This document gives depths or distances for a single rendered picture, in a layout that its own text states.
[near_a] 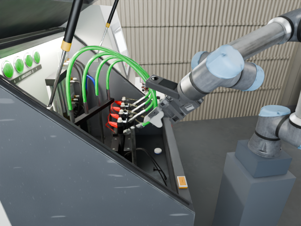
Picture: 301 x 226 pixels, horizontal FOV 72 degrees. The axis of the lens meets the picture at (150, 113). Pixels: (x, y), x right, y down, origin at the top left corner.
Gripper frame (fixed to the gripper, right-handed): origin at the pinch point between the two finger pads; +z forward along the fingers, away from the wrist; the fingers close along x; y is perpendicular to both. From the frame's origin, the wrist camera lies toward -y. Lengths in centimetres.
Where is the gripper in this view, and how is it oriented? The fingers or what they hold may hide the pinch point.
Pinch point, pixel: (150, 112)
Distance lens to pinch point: 73.5
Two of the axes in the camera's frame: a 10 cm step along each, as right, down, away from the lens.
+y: 6.9, 7.2, 0.6
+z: -4.9, 4.0, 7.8
